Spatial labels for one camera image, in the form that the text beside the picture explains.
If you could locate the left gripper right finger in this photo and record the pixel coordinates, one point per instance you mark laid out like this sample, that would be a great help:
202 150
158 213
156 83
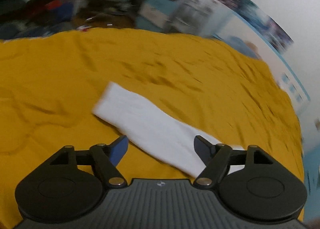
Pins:
250 183

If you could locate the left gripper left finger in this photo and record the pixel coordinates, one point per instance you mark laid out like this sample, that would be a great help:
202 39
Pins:
71 183

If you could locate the white Nevada sweatshirt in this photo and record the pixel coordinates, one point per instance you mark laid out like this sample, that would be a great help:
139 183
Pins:
151 129

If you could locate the mustard yellow quilt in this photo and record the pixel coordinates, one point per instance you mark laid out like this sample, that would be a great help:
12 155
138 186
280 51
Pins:
50 85

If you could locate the blue pillow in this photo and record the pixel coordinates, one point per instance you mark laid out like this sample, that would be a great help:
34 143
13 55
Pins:
245 47

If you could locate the white blue headboard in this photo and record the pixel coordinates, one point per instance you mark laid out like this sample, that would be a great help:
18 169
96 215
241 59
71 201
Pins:
235 26

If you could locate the wall poster strip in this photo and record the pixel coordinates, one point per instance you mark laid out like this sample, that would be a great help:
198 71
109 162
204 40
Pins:
275 35

